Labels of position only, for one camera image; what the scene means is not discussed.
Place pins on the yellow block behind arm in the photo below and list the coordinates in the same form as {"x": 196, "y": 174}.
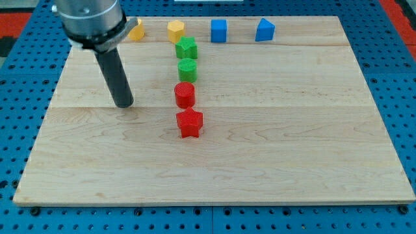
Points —
{"x": 138, "y": 31}

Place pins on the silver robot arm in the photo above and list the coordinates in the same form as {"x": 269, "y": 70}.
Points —
{"x": 97, "y": 25}

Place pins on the red star block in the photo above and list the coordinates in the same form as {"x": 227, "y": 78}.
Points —
{"x": 189, "y": 122}

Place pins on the green star block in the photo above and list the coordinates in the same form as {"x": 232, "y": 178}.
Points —
{"x": 186, "y": 47}

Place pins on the red cylinder block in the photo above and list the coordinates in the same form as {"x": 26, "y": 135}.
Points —
{"x": 184, "y": 95}

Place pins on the green cylinder block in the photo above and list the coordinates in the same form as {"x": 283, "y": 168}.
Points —
{"x": 187, "y": 70}

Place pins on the wooden board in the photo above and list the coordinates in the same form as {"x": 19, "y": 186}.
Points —
{"x": 290, "y": 121}

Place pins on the blue cube block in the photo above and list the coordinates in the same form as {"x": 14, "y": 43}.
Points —
{"x": 219, "y": 30}

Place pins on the yellow hexagon block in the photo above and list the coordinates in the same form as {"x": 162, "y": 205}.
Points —
{"x": 175, "y": 30}

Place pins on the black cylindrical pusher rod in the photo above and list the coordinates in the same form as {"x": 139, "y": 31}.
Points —
{"x": 114, "y": 74}

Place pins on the blue triangular block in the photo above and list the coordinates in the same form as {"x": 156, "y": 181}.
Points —
{"x": 265, "y": 30}

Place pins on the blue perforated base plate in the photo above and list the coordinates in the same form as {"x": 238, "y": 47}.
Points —
{"x": 31, "y": 72}

